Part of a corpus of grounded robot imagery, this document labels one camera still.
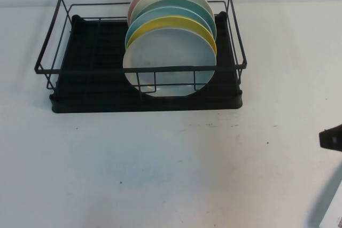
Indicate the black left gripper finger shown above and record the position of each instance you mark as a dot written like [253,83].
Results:
[331,144]

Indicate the teal green plate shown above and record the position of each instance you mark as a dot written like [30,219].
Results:
[181,3]

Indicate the yellow plate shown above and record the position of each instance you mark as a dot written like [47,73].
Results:
[165,22]

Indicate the blurry grey pole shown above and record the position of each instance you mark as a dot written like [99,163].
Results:
[327,198]

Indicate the light blue plate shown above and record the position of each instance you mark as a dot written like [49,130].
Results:
[160,13]

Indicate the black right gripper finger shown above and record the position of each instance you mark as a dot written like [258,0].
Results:
[331,133]

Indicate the black plastic drain tray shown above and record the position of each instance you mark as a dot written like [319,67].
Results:
[107,105]

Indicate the pale blue plate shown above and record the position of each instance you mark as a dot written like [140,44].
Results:
[171,51]

